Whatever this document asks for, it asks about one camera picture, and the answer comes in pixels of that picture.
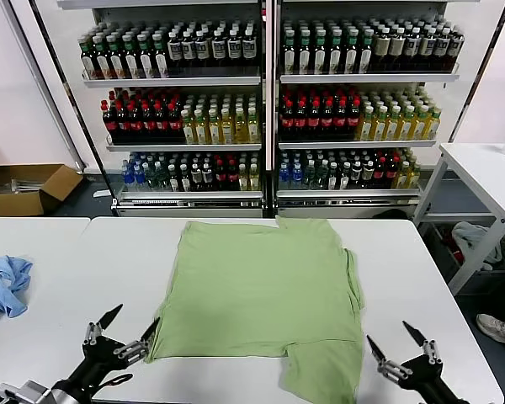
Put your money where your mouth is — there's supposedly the white label dark drink bottle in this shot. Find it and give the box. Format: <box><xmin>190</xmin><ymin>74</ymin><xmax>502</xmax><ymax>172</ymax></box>
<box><xmin>241</xmin><ymin>28</ymin><xmax>257</xmax><ymax>67</ymax></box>
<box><xmin>181</xmin><ymin>31</ymin><xmax>197</xmax><ymax>70</ymax></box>
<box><xmin>167</xmin><ymin>32</ymin><xmax>183</xmax><ymax>71</ymax></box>
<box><xmin>448</xmin><ymin>29</ymin><xmax>465</xmax><ymax>72</ymax></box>
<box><xmin>403</xmin><ymin>28</ymin><xmax>420</xmax><ymax>72</ymax></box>
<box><xmin>418</xmin><ymin>28</ymin><xmax>434</xmax><ymax>72</ymax></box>
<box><xmin>433</xmin><ymin>28</ymin><xmax>450</xmax><ymax>72</ymax></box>
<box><xmin>194</xmin><ymin>29</ymin><xmax>210</xmax><ymax>69</ymax></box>
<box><xmin>226</xmin><ymin>29</ymin><xmax>242</xmax><ymax>68</ymax></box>
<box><xmin>210</xmin><ymin>29</ymin><xmax>227</xmax><ymax>68</ymax></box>

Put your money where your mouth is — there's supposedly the green cap dark tea bottle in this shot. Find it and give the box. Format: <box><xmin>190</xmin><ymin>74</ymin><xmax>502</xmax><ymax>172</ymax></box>
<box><xmin>297</xmin><ymin>29</ymin><xmax>313</xmax><ymax>76</ymax></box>
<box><xmin>136</xmin><ymin>33</ymin><xmax>154</xmax><ymax>79</ymax></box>
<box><xmin>282</xmin><ymin>29</ymin><xmax>298</xmax><ymax>76</ymax></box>
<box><xmin>79</xmin><ymin>35</ymin><xmax>97</xmax><ymax>80</ymax></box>
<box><xmin>327</xmin><ymin>29</ymin><xmax>344</xmax><ymax>76</ymax></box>
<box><xmin>312</xmin><ymin>29</ymin><xmax>328</xmax><ymax>76</ymax></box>
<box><xmin>343</xmin><ymin>29</ymin><xmax>360</xmax><ymax>76</ymax></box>
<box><xmin>151</xmin><ymin>33</ymin><xmax>169</xmax><ymax>78</ymax></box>
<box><xmin>106</xmin><ymin>35</ymin><xmax>125</xmax><ymax>80</ymax></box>
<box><xmin>93</xmin><ymin>35</ymin><xmax>110</xmax><ymax>80</ymax></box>
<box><xmin>121</xmin><ymin>34</ymin><xmax>139</xmax><ymax>79</ymax></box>
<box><xmin>359</xmin><ymin>29</ymin><xmax>375</xmax><ymax>75</ymax></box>

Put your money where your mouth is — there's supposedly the green polo shirt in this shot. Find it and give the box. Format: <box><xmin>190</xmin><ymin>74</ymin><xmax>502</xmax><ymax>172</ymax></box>
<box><xmin>145</xmin><ymin>215</ymin><xmax>368</xmax><ymax>404</ymax></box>

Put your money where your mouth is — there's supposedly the red garment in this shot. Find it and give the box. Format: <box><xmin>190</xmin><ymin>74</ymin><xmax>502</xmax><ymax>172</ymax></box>
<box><xmin>440</xmin><ymin>235</ymin><xmax>462</xmax><ymax>264</ymax></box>

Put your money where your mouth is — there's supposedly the white side table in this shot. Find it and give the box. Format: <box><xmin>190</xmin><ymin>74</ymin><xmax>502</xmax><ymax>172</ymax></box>
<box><xmin>412</xmin><ymin>141</ymin><xmax>505</xmax><ymax>295</ymax></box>

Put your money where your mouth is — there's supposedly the white beverage shelf unit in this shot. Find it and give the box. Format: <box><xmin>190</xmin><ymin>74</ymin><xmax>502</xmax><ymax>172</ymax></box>
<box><xmin>273</xmin><ymin>0</ymin><xmax>505</xmax><ymax>220</ymax></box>
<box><xmin>56</xmin><ymin>0</ymin><xmax>274</xmax><ymax>219</ymax></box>

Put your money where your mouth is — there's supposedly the pale grey garment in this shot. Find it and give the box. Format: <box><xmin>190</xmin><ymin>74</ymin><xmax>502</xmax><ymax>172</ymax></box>
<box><xmin>450</xmin><ymin>221</ymin><xmax>502</xmax><ymax>270</ymax></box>

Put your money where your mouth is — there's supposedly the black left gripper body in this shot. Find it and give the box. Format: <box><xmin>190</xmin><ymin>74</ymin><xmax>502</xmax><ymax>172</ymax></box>
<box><xmin>53</xmin><ymin>335</ymin><xmax>132</xmax><ymax>401</ymax></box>

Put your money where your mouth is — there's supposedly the red cap cola bottle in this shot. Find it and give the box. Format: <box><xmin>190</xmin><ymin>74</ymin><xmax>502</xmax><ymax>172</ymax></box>
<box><xmin>115</xmin><ymin>100</ymin><xmax>130</xmax><ymax>143</ymax></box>
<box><xmin>280</xmin><ymin>97</ymin><xmax>295</xmax><ymax>141</ymax></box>
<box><xmin>347</xmin><ymin>97</ymin><xmax>362</xmax><ymax>141</ymax></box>
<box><xmin>333</xmin><ymin>97</ymin><xmax>348</xmax><ymax>141</ymax></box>
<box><xmin>167</xmin><ymin>99</ymin><xmax>183</xmax><ymax>143</ymax></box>
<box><xmin>128</xmin><ymin>100</ymin><xmax>143</xmax><ymax>143</ymax></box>
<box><xmin>154</xmin><ymin>99</ymin><xmax>170</xmax><ymax>143</ymax></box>
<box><xmin>294</xmin><ymin>97</ymin><xmax>309</xmax><ymax>141</ymax></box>
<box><xmin>320</xmin><ymin>97</ymin><xmax>335</xmax><ymax>141</ymax></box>
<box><xmin>141</xmin><ymin>100</ymin><xmax>157</xmax><ymax>143</ymax></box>
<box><xmin>102</xmin><ymin>100</ymin><xmax>118</xmax><ymax>143</ymax></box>
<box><xmin>307</xmin><ymin>97</ymin><xmax>322</xmax><ymax>141</ymax></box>

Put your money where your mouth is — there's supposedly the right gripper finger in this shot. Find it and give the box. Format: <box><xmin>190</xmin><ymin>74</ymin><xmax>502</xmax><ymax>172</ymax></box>
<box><xmin>364</xmin><ymin>334</ymin><xmax>412</xmax><ymax>382</ymax></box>
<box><xmin>401</xmin><ymin>320</ymin><xmax>443</xmax><ymax>366</ymax></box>

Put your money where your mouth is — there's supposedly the crumpled light blue garment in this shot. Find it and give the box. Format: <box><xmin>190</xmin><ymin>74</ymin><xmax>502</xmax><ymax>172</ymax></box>
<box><xmin>0</xmin><ymin>254</ymin><xmax>34</xmax><ymax>324</ymax></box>

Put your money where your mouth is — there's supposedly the beige label dark drink bottle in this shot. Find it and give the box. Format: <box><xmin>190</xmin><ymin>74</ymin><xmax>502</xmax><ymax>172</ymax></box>
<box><xmin>388</xmin><ymin>27</ymin><xmax>406</xmax><ymax>72</ymax></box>
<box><xmin>373</xmin><ymin>27</ymin><xmax>391</xmax><ymax>72</ymax></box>

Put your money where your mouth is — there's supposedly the dark grey storage bin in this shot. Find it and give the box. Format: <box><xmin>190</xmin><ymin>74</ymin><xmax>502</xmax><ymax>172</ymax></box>
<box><xmin>420</xmin><ymin>221</ymin><xmax>505</xmax><ymax>291</ymax></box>

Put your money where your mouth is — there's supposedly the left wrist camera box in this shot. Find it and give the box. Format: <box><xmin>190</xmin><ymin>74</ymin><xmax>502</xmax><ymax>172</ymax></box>
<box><xmin>0</xmin><ymin>380</ymin><xmax>24</xmax><ymax>404</ymax></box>

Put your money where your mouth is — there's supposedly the brown cardboard box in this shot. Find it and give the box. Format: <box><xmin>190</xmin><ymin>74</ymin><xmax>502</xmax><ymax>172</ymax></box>
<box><xmin>0</xmin><ymin>141</ymin><xmax>84</xmax><ymax>217</ymax></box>

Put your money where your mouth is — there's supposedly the white sneaker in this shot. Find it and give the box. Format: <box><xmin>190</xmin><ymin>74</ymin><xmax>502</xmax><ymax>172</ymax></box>
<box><xmin>476</xmin><ymin>313</ymin><xmax>505</xmax><ymax>359</ymax></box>

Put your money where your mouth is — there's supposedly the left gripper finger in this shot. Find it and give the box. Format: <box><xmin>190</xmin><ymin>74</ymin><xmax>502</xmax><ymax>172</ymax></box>
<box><xmin>113</xmin><ymin>316</ymin><xmax>161</xmax><ymax>364</ymax></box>
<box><xmin>82</xmin><ymin>303</ymin><xmax>124</xmax><ymax>346</ymax></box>

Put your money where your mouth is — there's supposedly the glass cabinet door black frame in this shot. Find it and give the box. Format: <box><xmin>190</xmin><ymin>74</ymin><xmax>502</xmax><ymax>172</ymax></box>
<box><xmin>2</xmin><ymin>0</ymin><xmax>121</xmax><ymax>218</ymax></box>
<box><xmin>445</xmin><ymin>0</ymin><xmax>505</xmax><ymax>144</ymax></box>

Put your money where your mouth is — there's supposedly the yellow juice bottle white cap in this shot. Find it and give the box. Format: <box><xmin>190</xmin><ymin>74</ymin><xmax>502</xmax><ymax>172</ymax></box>
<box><xmin>234</xmin><ymin>106</ymin><xmax>248</xmax><ymax>144</ymax></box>
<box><xmin>359</xmin><ymin>105</ymin><xmax>375</xmax><ymax>141</ymax></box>
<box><xmin>374</xmin><ymin>105</ymin><xmax>389</xmax><ymax>141</ymax></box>
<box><xmin>221</xmin><ymin>107</ymin><xmax>236</xmax><ymax>145</ymax></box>
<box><xmin>207</xmin><ymin>108</ymin><xmax>221</xmax><ymax>145</ymax></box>
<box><xmin>181</xmin><ymin>108</ymin><xmax>196</xmax><ymax>145</ymax></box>
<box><xmin>194</xmin><ymin>108</ymin><xmax>209</xmax><ymax>145</ymax></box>
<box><xmin>387</xmin><ymin>105</ymin><xmax>403</xmax><ymax>141</ymax></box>
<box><xmin>401</xmin><ymin>105</ymin><xmax>417</xmax><ymax>141</ymax></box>
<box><xmin>247</xmin><ymin>105</ymin><xmax>261</xmax><ymax>144</ymax></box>
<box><xmin>414</xmin><ymin>105</ymin><xmax>429</xmax><ymax>141</ymax></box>
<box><xmin>427</xmin><ymin>107</ymin><xmax>442</xmax><ymax>141</ymax></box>

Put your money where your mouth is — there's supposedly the grey metal parts bundle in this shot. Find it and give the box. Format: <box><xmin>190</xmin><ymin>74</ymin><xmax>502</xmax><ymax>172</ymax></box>
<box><xmin>0</xmin><ymin>177</ymin><xmax>41</xmax><ymax>195</ymax></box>

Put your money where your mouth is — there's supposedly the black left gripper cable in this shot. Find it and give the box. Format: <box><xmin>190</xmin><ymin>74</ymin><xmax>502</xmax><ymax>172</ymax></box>
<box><xmin>93</xmin><ymin>373</ymin><xmax>132</xmax><ymax>392</ymax></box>

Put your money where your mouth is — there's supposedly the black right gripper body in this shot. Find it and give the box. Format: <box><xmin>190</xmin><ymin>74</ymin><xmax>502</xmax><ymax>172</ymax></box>
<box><xmin>397</xmin><ymin>355</ymin><xmax>468</xmax><ymax>404</ymax></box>

